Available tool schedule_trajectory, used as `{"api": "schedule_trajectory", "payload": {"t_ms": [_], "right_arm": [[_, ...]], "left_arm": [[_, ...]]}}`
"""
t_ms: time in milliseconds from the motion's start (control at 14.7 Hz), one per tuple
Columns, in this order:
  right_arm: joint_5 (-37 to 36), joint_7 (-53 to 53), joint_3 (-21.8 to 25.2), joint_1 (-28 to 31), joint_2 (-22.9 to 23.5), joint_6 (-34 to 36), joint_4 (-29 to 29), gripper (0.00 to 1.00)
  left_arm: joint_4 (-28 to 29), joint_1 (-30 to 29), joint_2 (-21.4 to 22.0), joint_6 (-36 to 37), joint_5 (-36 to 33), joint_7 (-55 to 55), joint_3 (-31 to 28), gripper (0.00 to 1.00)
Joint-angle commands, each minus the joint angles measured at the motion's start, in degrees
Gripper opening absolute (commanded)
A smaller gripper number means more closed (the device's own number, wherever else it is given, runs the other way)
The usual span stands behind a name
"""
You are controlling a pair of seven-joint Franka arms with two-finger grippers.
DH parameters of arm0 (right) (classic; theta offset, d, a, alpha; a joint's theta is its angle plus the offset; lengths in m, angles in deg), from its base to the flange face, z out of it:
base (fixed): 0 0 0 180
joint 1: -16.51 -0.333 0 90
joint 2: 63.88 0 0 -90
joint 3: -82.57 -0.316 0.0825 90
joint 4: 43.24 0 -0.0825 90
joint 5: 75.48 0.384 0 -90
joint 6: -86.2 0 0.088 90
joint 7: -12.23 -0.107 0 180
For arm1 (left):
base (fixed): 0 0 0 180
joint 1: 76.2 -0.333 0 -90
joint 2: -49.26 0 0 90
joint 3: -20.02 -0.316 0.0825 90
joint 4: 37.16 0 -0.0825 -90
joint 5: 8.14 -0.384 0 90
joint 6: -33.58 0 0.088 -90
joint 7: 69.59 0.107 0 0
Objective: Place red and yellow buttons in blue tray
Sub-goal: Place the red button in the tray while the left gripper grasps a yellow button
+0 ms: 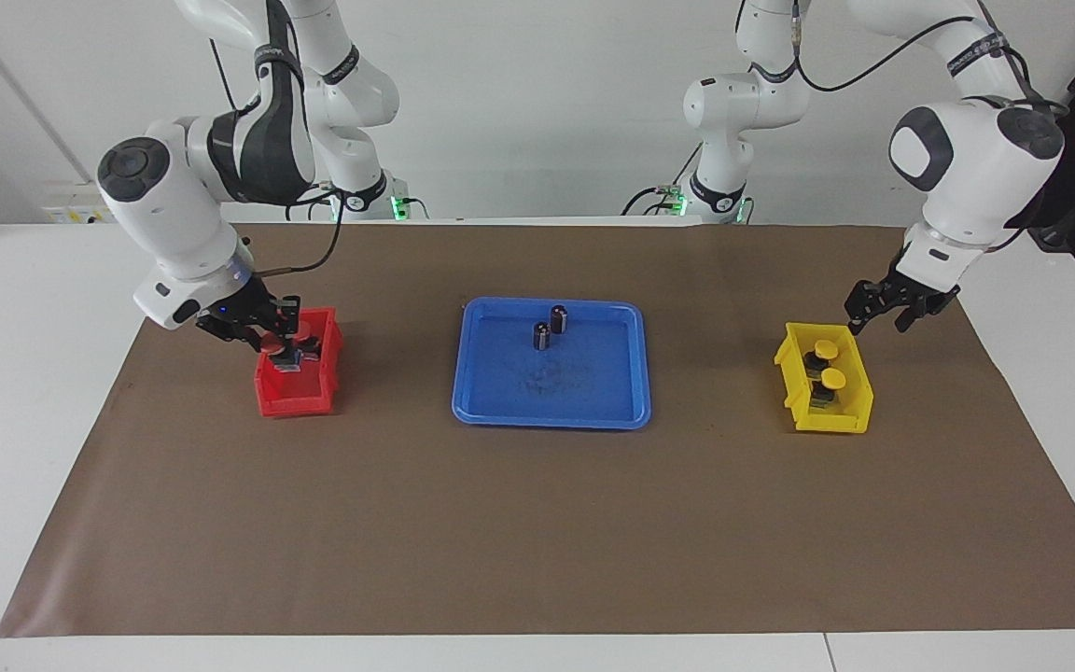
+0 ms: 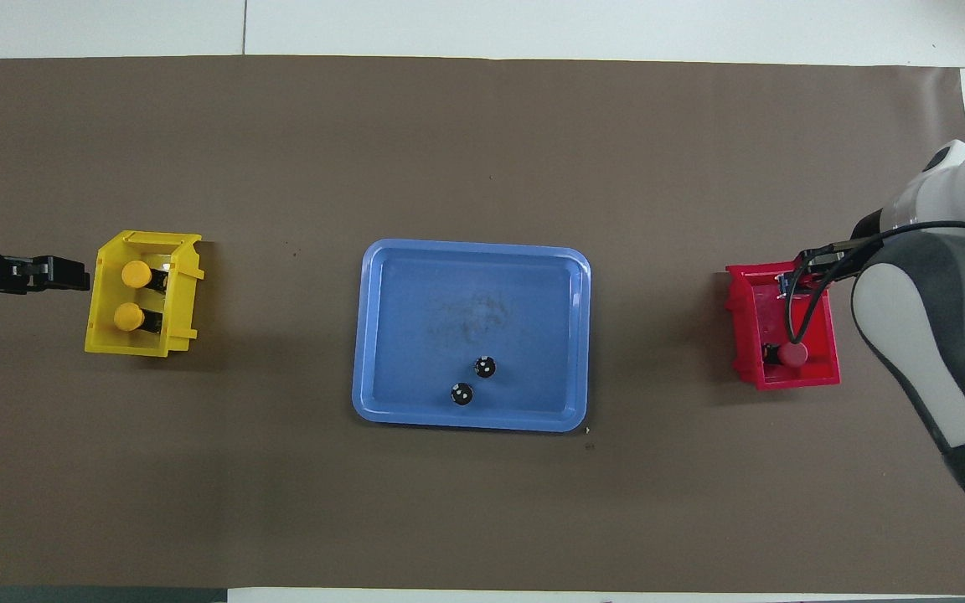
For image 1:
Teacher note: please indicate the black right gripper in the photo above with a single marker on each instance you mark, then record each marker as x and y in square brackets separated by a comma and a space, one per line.
[239, 313]

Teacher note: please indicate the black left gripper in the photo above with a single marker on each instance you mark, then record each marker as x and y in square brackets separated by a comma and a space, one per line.
[911, 291]

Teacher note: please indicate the red push button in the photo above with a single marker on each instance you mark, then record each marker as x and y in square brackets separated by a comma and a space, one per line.
[272, 348]
[311, 348]

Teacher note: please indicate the yellow push button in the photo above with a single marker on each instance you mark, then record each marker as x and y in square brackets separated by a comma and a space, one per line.
[826, 349]
[834, 378]

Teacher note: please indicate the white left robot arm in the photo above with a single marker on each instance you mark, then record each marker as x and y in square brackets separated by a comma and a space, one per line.
[976, 159]

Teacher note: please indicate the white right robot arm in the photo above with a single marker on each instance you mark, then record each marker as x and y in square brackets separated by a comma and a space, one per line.
[174, 215]

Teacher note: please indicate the blue plastic tray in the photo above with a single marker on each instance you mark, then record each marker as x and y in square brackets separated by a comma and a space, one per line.
[584, 392]

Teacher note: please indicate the red plastic bin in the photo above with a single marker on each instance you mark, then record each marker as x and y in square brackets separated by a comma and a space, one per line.
[300, 401]

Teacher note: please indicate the yellow plastic bin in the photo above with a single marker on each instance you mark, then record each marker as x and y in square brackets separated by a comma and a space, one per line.
[836, 422]

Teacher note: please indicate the small black cylinder capacitor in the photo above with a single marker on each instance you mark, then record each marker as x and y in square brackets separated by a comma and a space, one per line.
[541, 336]

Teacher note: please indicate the large black cylinder capacitor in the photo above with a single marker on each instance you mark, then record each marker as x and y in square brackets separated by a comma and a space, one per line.
[558, 318]

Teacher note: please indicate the brown table mat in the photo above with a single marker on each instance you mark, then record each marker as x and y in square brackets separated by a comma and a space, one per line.
[537, 523]

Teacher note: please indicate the white wall socket box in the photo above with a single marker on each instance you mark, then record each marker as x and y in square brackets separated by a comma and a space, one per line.
[71, 201]

